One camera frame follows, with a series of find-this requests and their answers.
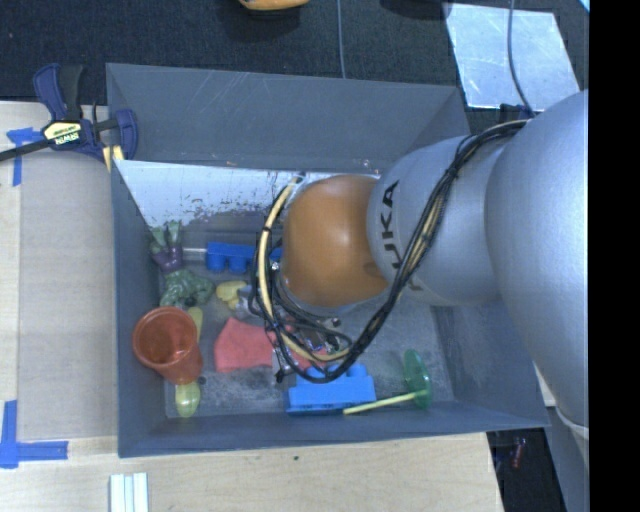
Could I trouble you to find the green disc on yellow stick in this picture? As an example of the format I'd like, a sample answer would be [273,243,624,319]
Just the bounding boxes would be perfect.
[342,348,434,416]

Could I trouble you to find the pale wood board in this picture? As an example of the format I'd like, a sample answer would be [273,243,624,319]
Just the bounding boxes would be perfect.
[17,149,121,442]

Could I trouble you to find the green toy figure purple shorts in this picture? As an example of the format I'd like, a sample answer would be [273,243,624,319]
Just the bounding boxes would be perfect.
[148,219,216,309]

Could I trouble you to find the grey metal bin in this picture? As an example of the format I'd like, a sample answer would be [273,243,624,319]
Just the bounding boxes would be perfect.
[104,62,552,459]

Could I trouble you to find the orange translucent plastic cup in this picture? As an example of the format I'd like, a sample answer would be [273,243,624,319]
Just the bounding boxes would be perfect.
[131,306,205,387]

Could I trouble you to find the red-orange cloth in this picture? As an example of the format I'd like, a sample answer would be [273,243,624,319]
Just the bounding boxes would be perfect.
[213,317,277,374]

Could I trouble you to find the yellow-green plastic toy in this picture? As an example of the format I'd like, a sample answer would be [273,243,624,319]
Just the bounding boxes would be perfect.
[174,305,206,419]

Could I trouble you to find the large blue toy brick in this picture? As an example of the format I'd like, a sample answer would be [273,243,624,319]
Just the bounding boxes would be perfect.
[283,362,378,418]

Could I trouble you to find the small blue toy brick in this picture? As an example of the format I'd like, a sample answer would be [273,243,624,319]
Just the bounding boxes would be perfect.
[204,241,284,275]

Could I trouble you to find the small yellow toy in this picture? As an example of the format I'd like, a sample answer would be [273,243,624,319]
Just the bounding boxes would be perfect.
[215,279,250,312]

